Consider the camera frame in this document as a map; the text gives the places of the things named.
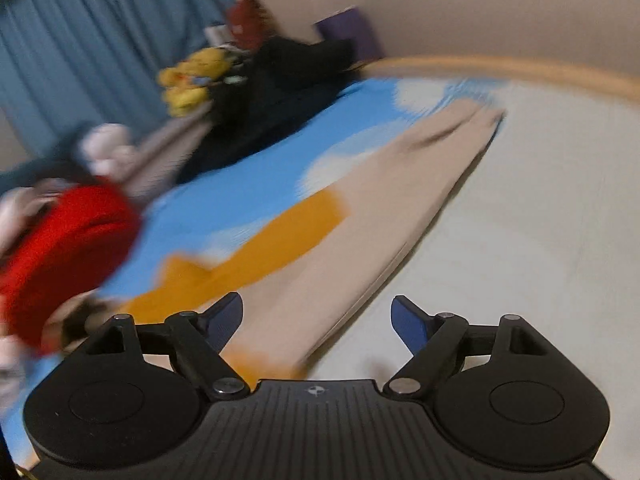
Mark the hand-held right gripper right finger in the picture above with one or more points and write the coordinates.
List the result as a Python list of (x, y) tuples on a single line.
[(407, 321)]

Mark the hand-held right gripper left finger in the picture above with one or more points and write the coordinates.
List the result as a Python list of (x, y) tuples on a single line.
[(226, 316)]

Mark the mustard yellow garment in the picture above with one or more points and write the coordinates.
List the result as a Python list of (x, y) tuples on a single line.
[(280, 240)]

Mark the beige pants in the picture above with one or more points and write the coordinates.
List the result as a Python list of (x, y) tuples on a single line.
[(375, 200)]

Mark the black clothes pile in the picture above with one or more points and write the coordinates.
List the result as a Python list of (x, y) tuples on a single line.
[(270, 105)]

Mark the blue and white printed bedsheet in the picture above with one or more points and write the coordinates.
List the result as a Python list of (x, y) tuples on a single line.
[(500, 210)]

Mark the grey headboard ledge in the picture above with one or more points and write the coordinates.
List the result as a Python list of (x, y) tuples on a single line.
[(165, 155)]

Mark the red folded blanket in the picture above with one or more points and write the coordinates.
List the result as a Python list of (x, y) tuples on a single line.
[(60, 250)]

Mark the white plush toy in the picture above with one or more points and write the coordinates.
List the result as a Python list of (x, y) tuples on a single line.
[(107, 142)]

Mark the dark teal shark plush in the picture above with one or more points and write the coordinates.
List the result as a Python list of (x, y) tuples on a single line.
[(30, 175)]

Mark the yellow plush toy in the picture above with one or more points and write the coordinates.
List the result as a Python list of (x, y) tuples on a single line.
[(200, 65)]

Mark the red-brown plush toy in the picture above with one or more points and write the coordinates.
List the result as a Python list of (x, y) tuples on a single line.
[(245, 25)]

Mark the purple box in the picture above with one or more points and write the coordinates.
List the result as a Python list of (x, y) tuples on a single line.
[(350, 27)]

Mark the blue curtain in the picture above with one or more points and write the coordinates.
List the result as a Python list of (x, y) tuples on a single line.
[(100, 20)]

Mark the wooden bed frame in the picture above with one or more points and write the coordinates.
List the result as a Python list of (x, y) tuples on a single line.
[(550, 72)]

